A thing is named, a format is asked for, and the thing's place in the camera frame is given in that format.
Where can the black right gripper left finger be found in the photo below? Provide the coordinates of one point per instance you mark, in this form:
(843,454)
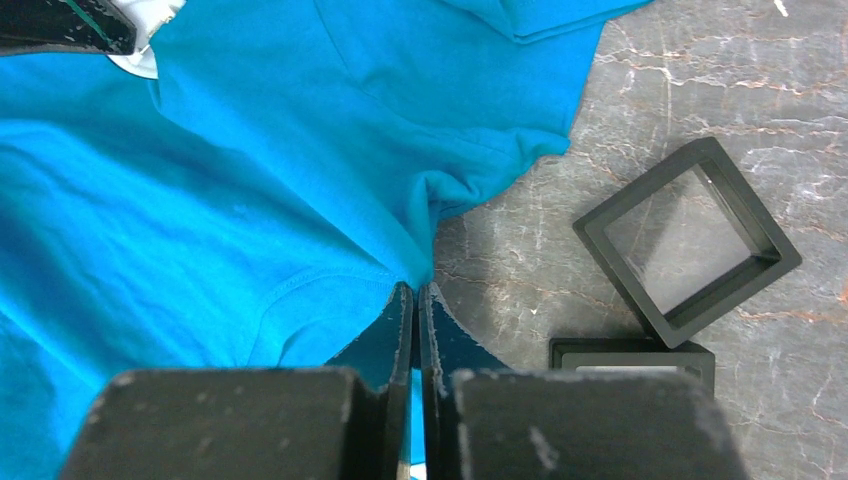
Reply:
(347,419)

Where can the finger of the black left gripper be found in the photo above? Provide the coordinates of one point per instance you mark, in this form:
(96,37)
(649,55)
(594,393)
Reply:
(65,26)

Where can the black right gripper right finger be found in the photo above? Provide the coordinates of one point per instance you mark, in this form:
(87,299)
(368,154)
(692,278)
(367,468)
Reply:
(484,420)

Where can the black square display box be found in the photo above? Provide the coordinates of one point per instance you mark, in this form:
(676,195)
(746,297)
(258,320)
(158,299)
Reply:
(634,356)

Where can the blue garment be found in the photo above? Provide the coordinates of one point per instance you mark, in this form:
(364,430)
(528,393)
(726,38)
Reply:
(255,204)

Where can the black square frame lid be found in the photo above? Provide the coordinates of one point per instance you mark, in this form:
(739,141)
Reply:
(687,242)

